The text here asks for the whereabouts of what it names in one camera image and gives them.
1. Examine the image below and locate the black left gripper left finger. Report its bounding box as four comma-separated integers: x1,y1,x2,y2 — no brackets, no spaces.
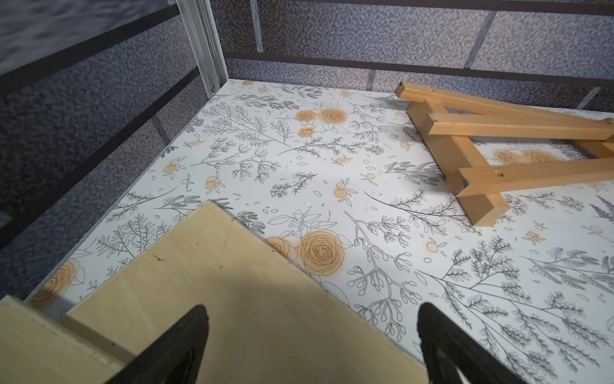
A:
108,305,209,383

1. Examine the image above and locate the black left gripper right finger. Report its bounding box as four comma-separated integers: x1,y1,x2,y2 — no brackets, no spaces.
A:
417,302,524,383

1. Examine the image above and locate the thin plywood board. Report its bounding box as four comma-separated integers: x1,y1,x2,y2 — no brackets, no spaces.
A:
1,295,126,383
62,203,428,383

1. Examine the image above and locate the small wooden easel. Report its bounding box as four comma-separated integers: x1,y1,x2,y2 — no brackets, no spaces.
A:
395,83,613,227

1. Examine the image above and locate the aluminium corner post left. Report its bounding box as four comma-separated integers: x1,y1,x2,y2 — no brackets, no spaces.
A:
176,0,229,99

